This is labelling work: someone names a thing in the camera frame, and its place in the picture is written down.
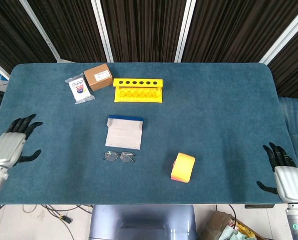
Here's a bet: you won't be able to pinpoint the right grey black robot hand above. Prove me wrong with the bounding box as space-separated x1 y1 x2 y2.
256 142 298 203

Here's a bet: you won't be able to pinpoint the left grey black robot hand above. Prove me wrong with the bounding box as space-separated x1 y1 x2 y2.
0 114 43 174

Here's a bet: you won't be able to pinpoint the black wire-frame eyeglasses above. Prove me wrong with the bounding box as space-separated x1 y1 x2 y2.
103 149 136 164

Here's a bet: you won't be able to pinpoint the blue eyeglasses case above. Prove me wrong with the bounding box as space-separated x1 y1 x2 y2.
105 114 145 151

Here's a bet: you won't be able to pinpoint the cardboard box with rubbish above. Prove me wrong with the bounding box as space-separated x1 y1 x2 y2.
201 211 264 240

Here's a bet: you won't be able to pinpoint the brown cardboard box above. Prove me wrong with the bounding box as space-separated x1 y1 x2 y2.
83 63 114 92

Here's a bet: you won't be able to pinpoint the black table control panel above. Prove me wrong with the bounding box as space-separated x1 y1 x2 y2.
244 204 276 209

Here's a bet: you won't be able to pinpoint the blue denim fabric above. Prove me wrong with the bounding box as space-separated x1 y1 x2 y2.
278 96 298 187

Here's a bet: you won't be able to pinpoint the white plastic packet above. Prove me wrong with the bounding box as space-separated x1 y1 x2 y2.
64 75 95 105

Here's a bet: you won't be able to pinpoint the blue table cloth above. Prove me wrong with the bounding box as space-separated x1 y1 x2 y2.
0 62 296 206

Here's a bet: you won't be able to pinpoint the yellow sponge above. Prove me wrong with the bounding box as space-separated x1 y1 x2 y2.
170 152 196 183

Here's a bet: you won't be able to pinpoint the dark pleated partition panel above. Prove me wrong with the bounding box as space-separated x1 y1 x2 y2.
181 0 298 63
100 0 187 63
268 22 298 99
0 0 57 74
28 0 107 63

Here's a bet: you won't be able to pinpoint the yellow test tube rack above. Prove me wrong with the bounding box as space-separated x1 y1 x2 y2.
113 78 164 104

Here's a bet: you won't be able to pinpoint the blue-grey robot torso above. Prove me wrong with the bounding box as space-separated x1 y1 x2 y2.
88 204 197 240

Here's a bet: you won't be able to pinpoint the black floor cable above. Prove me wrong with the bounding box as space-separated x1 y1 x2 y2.
228 204 238 227

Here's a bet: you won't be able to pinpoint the black floor cables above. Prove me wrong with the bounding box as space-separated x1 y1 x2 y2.
0 204 94 240

